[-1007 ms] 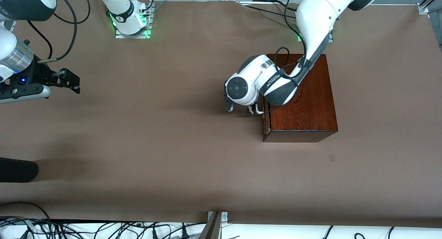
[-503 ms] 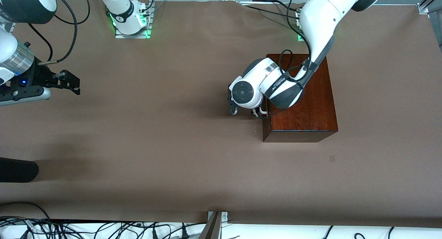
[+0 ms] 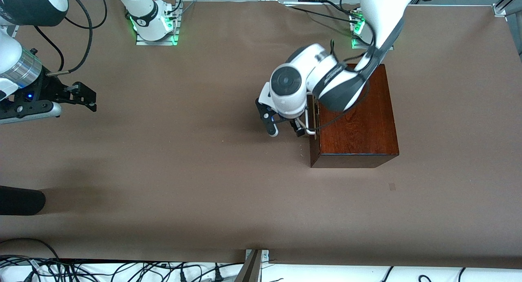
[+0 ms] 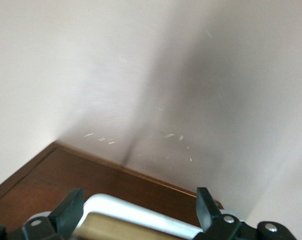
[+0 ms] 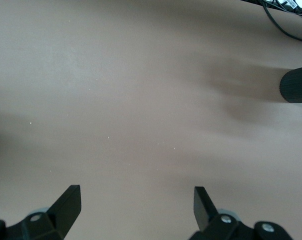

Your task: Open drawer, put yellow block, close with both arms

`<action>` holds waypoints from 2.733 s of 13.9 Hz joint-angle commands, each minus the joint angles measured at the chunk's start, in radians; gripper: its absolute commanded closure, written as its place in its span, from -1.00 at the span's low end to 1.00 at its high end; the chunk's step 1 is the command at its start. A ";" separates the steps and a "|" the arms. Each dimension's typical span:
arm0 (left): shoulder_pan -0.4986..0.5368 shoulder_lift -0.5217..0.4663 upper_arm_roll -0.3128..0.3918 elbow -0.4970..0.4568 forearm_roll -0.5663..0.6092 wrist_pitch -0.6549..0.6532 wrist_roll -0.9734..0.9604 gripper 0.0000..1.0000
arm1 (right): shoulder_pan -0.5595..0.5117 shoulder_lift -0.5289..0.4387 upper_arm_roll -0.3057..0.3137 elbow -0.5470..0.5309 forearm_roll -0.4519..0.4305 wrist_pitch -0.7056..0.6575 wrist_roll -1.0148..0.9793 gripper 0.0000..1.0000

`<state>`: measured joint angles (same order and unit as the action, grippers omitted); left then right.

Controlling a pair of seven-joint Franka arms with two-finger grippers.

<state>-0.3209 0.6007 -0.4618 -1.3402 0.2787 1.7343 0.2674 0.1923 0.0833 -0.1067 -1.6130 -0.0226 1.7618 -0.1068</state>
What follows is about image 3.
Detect wooden drawer with white handle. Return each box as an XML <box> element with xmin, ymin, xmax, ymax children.
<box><xmin>300</xmin><ymin>95</ymin><xmax>321</xmax><ymax>141</ymax></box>

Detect dark brown wooden cabinet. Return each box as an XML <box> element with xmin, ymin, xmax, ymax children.
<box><xmin>309</xmin><ymin>64</ymin><xmax>399</xmax><ymax>168</ymax></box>

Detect black cylinder object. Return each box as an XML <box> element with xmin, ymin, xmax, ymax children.
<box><xmin>0</xmin><ymin>186</ymin><xmax>46</xmax><ymax>216</ymax></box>

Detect aluminium corner profile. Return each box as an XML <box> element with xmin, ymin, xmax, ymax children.
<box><xmin>493</xmin><ymin>0</ymin><xmax>522</xmax><ymax>18</ymax></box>

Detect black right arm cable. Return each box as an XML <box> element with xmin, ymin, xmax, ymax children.
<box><xmin>33</xmin><ymin>0</ymin><xmax>109</xmax><ymax>74</ymax></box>

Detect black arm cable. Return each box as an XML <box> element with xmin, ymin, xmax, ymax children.
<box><xmin>314</xmin><ymin>37</ymin><xmax>378</xmax><ymax>132</ymax></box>
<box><xmin>33</xmin><ymin>0</ymin><xmax>109</xmax><ymax>74</ymax></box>

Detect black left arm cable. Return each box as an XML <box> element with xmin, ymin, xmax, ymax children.
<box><xmin>314</xmin><ymin>37</ymin><xmax>378</xmax><ymax>132</ymax></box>

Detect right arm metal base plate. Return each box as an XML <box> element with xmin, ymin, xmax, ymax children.
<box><xmin>136</xmin><ymin>11</ymin><xmax>181</xmax><ymax>46</ymax></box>

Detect black cable on table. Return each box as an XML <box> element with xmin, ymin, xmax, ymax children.
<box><xmin>285</xmin><ymin>0</ymin><xmax>363</xmax><ymax>24</ymax></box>

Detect metal bracket with bar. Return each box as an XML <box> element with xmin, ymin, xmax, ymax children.
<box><xmin>234</xmin><ymin>249</ymin><xmax>270</xmax><ymax>282</ymax></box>

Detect tangled black floor cables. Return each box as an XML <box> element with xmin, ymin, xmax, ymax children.
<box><xmin>0</xmin><ymin>238</ymin><xmax>245</xmax><ymax>282</ymax></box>

